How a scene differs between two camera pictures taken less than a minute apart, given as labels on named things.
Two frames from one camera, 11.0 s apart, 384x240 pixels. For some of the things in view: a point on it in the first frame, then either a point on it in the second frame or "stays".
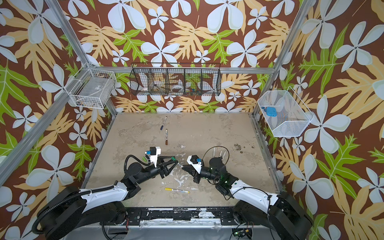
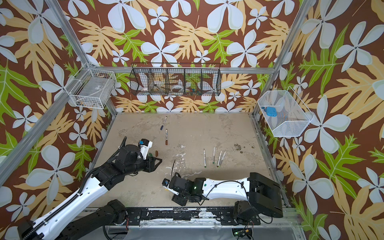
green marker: [173, 158] to [205, 161]
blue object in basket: [271, 111] stays
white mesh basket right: [285, 114] stays
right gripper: [195, 171] to [174, 182]
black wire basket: [175, 79] stays
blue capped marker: [161, 127] stays
